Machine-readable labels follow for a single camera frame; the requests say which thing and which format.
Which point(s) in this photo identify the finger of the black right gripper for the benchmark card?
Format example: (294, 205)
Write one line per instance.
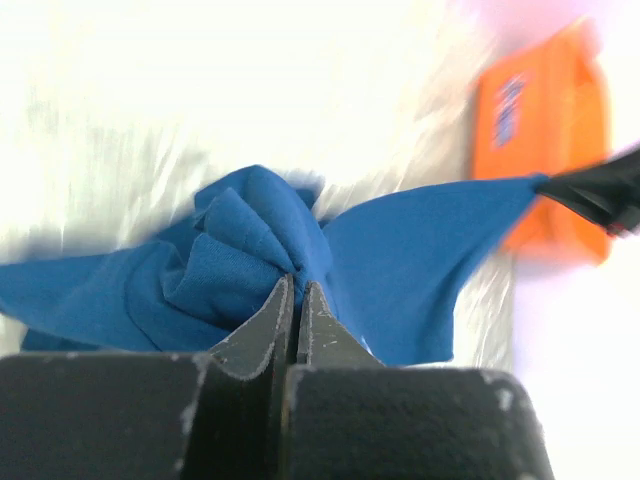
(606, 194)

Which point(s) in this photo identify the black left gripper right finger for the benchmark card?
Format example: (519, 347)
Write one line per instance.
(323, 341)

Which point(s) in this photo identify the orange plastic basket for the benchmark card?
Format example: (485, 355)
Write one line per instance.
(546, 110)

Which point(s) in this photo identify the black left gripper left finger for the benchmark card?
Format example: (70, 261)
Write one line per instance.
(249, 351)

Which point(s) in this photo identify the blue t shirt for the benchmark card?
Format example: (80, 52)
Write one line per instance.
(391, 269)

